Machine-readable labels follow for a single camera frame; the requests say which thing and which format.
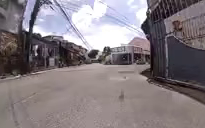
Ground overhead wires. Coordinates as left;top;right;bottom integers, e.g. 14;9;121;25
39;0;148;51

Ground dark dirt strip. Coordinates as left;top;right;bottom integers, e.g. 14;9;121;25
139;68;205;110

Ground distant trees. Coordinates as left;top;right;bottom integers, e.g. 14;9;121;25
87;45;113;63

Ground pale building with pink roof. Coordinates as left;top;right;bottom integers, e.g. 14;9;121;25
109;36;152;66

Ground leaning utility pole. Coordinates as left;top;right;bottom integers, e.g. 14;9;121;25
24;0;45;73

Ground row of low buildings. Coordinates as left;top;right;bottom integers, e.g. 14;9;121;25
21;31;91;72

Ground wall with dark gate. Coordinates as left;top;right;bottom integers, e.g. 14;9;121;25
141;0;205;90

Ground grey concrete road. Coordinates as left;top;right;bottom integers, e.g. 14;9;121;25
0;62;205;128

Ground pale kerb pavement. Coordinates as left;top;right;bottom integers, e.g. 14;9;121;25
0;65;78;86

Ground grey concrete building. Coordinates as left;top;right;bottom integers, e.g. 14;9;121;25
0;0;28;80

